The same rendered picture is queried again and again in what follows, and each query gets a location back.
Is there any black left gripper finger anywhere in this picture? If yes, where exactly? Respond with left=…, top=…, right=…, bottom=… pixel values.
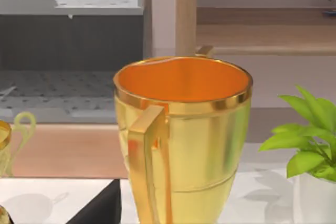
left=65, top=178, right=122, bottom=224

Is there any pale wooden drawer front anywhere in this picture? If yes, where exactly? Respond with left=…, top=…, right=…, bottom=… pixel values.
left=0, top=123, right=130, bottom=179

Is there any gold trophy base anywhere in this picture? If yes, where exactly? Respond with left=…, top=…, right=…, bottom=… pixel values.
left=0, top=205, right=14, bottom=224

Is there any large gold trophy cup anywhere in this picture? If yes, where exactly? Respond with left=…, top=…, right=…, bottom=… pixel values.
left=113, top=45, right=254, bottom=224

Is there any small pale gold trophy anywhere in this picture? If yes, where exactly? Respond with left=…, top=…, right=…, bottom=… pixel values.
left=0, top=112, right=37, bottom=178

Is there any grey pierced drawer inside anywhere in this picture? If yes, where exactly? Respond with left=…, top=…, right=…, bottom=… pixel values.
left=0, top=70, right=124, bottom=124

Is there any wooden cupboard with open shelves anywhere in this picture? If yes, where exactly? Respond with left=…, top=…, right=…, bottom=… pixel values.
left=143, top=0, right=336, bottom=57

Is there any green plant in white pot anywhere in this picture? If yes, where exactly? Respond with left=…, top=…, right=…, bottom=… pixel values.
left=258, top=84, right=336, bottom=224

